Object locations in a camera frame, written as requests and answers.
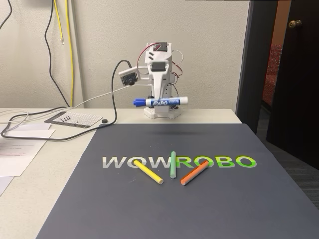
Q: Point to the brass door knob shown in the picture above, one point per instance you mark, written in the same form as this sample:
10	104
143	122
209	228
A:
295	23

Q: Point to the blank white paper sheet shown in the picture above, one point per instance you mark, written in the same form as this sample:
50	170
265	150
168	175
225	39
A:
25	135

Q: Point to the dark grey printed mat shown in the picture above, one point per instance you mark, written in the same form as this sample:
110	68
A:
174	211

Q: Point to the pale lavender paper sheet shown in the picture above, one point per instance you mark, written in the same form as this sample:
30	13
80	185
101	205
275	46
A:
3	184

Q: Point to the green chalk stick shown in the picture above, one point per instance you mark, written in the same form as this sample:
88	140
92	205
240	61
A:
173	166

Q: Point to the striped screw tray mat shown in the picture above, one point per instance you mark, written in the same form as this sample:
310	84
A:
84	119

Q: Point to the blue dry erase marker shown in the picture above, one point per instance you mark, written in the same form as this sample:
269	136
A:
174	101

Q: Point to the red patterned furniture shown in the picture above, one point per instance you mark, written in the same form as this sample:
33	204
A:
271	74

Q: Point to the dark grey door frame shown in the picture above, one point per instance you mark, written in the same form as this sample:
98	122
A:
251	62

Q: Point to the orange chalk stick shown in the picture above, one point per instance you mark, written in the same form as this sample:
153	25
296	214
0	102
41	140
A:
194	173

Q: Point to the white camera box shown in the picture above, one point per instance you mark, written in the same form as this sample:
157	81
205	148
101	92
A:
128	76

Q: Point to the dark brown door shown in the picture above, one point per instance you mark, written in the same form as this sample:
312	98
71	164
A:
296	87

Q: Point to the yellow chalk stick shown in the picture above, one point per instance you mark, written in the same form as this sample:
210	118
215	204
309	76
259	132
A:
148	172

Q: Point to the white paper sheet with text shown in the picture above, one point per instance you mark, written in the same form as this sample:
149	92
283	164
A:
15	161

